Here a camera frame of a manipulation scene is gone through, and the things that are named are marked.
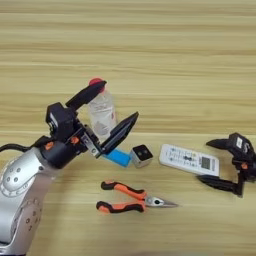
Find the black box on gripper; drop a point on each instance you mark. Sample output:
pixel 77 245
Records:
pixel 240 143
pixel 60 121

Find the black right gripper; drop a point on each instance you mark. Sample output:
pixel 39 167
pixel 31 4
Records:
pixel 248 168

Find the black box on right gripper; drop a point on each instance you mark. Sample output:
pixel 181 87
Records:
pixel 240 143

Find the small black cube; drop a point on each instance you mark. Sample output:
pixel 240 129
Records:
pixel 142 154

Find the clear bottle with red cap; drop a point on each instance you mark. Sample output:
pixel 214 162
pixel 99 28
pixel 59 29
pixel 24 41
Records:
pixel 101 116

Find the orange black needle-nose pliers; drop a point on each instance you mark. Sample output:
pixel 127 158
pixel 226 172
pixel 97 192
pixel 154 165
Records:
pixel 128 190

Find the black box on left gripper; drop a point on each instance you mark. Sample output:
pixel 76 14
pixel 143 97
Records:
pixel 60 121

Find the blue rectangular block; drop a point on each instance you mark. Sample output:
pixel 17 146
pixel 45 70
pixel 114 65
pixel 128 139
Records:
pixel 120 158

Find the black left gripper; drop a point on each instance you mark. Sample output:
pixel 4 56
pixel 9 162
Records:
pixel 60 153

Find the white remote control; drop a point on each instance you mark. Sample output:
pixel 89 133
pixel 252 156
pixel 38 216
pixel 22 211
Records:
pixel 186 159

